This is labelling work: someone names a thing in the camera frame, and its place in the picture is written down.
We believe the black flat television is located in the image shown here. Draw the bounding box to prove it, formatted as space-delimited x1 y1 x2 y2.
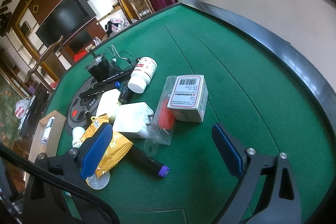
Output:
35 0 97 47

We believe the black and pink bag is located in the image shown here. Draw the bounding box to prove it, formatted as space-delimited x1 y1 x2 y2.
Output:
105 18 132 38

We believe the yellow snack packet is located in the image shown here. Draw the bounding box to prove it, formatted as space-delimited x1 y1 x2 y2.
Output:
80 114 134 179

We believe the small black battery pack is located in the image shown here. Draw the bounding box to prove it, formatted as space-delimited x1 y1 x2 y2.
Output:
118 84 133 104

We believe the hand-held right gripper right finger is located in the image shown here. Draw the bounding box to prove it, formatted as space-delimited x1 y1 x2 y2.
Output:
211 123 301 224

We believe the black remote control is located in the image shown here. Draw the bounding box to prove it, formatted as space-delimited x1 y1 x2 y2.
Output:
92 68 133 90

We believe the black marker with purple cap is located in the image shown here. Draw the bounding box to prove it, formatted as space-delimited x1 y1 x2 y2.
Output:
129 146 171 178

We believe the white power adapter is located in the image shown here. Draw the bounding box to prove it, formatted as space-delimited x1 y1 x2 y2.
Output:
112 102 155 139

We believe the white pill bottle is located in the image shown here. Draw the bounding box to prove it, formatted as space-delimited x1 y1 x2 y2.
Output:
127 56 158 94

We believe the grey box with white label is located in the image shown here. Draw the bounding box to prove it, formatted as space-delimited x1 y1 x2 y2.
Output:
167 74 209 123

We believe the round foil disc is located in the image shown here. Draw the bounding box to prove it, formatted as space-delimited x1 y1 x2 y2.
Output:
86 170 111 190

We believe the cream rectangular box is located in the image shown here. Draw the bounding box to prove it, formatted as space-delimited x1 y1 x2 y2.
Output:
95 89 121 123

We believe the clear package with orange item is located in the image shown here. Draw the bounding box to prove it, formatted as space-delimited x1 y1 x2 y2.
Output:
144 76 177 159

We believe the white plastic bag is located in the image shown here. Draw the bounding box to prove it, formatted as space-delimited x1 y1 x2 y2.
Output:
15 97 31 119

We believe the small white bottle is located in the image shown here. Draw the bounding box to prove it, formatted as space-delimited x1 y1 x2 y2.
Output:
72 126 86 149

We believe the cardboard box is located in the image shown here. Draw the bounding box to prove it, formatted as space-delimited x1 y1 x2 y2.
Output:
28 110 67 161

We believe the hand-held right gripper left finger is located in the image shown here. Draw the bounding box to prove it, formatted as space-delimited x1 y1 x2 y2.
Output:
24 122 114 224

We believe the black braided cable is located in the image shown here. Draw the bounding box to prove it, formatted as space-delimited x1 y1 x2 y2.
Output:
0 143 121 224

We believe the black stepper motor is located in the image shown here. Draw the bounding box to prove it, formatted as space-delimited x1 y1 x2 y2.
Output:
84 49 116 82

